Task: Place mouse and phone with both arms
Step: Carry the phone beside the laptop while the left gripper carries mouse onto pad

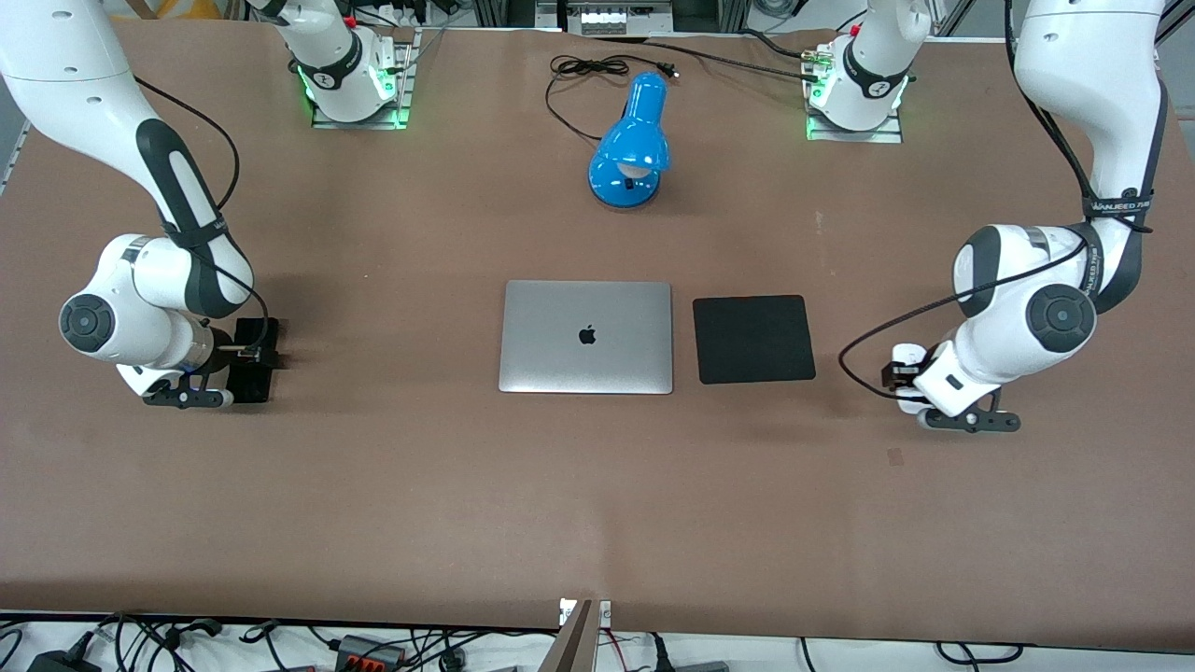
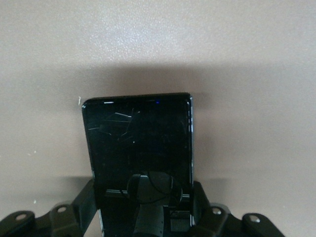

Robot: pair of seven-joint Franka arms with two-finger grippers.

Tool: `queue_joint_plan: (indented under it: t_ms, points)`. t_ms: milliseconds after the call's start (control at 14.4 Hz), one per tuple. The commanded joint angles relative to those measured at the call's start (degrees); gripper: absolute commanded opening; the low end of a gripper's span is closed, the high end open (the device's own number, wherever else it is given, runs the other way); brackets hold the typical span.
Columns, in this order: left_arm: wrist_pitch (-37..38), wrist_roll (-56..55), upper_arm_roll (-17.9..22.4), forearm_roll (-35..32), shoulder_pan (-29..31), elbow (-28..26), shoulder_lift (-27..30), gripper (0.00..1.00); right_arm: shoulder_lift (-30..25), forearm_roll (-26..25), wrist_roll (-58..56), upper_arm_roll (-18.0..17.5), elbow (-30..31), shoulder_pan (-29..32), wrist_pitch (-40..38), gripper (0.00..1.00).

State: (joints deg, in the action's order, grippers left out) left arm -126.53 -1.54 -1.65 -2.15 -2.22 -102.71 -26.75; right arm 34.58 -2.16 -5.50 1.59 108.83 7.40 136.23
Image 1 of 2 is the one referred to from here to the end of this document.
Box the black mouse pad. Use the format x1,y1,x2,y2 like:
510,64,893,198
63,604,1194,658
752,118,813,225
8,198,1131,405
692,294,817,385

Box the silver laptop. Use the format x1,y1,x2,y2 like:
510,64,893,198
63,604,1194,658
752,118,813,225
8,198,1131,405
498,279,674,396

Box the black power adapter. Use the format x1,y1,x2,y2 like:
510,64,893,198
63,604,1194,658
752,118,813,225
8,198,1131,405
28,649,99,672

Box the grey box orange connectors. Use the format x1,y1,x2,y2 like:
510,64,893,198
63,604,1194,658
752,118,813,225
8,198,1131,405
336,635,407,671

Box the blue desk lamp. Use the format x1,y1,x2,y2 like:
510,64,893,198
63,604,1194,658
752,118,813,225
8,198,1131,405
586,71,671,211

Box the grey electronics box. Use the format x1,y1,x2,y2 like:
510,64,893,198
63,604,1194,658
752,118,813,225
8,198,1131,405
565,0,675,36

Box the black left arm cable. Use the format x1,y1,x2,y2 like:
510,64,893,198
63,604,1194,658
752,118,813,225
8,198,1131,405
837,0,1159,402

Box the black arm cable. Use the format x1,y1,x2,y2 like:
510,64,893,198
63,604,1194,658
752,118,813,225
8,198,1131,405
837,0,1159,402
134,77,274,360

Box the black velcro cable strap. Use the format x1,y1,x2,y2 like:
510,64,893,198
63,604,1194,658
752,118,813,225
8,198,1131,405
1081,191,1156,234
161,217,230,245

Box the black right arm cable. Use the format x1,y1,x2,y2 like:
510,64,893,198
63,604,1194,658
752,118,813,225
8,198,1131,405
134,77,274,360

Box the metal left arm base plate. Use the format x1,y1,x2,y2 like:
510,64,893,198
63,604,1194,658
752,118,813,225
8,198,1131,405
805,42,905,144

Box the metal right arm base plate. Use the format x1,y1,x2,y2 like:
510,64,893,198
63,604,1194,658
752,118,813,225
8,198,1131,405
311,28,417,130

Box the long black table cable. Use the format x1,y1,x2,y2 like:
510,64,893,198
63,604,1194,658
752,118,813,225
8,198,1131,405
597,35,822,83

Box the black lamp power cable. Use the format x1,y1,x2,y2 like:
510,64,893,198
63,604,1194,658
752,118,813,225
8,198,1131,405
544,54,680,143

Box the brown camera mount post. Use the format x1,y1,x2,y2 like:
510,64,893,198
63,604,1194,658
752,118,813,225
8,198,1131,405
540,599,598,672

